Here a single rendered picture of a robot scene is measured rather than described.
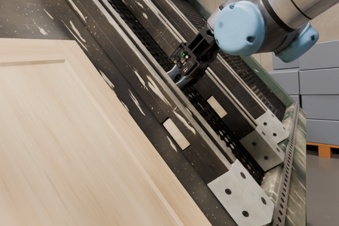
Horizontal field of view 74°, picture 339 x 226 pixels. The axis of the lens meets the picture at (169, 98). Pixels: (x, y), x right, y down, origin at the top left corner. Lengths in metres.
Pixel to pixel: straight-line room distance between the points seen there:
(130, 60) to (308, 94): 2.61
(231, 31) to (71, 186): 0.31
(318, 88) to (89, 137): 2.75
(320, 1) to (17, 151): 0.42
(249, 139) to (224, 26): 0.50
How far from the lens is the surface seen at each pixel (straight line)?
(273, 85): 1.70
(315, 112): 3.04
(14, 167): 0.35
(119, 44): 0.59
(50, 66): 0.48
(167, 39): 0.84
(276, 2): 0.34
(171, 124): 0.53
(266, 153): 0.79
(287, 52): 0.46
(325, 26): 4.24
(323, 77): 2.95
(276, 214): 0.62
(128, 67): 0.58
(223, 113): 0.78
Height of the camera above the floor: 1.26
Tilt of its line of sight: 8 degrees down
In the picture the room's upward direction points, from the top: 8 degrees counter-clockwise
